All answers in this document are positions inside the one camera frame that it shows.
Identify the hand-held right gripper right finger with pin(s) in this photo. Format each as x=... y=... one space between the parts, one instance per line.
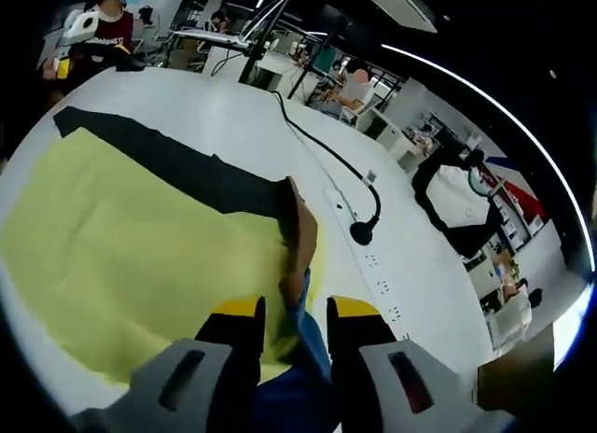
x=364 y=367

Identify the white black raglan shirt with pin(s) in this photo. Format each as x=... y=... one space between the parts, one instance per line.
x=454 y=199

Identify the white ceiling air conditioner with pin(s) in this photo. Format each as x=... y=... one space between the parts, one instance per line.
x=401 y=6

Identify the ceiling light strip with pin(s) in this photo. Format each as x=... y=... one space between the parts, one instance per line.
x=410 y=54

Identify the yellow blue black garment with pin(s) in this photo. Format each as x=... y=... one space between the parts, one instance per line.
x=140 y=246

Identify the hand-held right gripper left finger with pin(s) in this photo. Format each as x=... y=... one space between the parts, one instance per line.
x=224 y=358

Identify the brown cardboard box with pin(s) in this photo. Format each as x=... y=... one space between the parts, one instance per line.
x=513 y=381

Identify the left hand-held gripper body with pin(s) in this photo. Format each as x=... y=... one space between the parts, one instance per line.
x=79 y=32

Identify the person's upper body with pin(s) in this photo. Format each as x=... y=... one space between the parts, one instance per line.
x=114 y=29

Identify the small black device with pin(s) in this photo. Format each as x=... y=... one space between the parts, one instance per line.
x=130 y=64

